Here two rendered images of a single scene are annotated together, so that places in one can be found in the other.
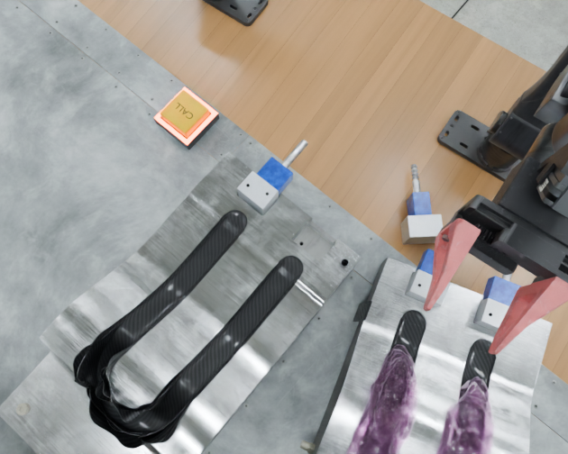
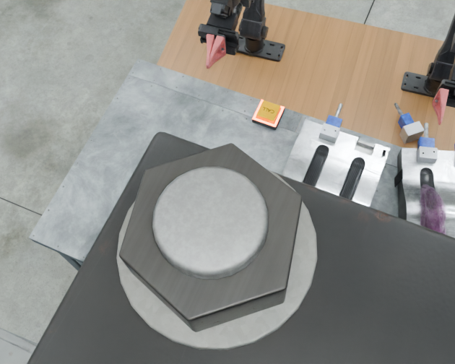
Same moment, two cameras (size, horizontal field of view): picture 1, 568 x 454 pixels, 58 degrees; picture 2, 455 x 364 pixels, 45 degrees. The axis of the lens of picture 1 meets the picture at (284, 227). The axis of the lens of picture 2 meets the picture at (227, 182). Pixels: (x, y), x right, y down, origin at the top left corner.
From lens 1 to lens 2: 0.95 m
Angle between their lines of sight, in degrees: 11
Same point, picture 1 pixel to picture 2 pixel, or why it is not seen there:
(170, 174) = (271, 144)
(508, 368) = not seen: outside the picture
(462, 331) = (451, 170)
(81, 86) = (204, 115)
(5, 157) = not seen: hidden behind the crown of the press
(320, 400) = not seen: hidden behind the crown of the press
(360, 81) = (349, 72)
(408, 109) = (380, 79)
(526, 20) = (410, 18)
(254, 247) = (337, 158)
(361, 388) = (415, 204)
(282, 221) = (345, 143)
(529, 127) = (447, 65)
